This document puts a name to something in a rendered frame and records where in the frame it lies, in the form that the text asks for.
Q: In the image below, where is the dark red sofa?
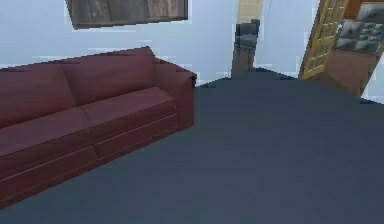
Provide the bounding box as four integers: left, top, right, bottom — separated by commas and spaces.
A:
0, 45, 198, 211

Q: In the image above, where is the grey framed wall picture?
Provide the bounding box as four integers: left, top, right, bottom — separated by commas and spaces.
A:
64, 0, 190, 31

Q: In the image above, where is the yellow panelled room door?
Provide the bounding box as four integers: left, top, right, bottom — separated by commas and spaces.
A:
298, 0, 350, 81

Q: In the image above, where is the grey cabinet beyond doorway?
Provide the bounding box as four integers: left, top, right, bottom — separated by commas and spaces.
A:
234, 18, 261, 51

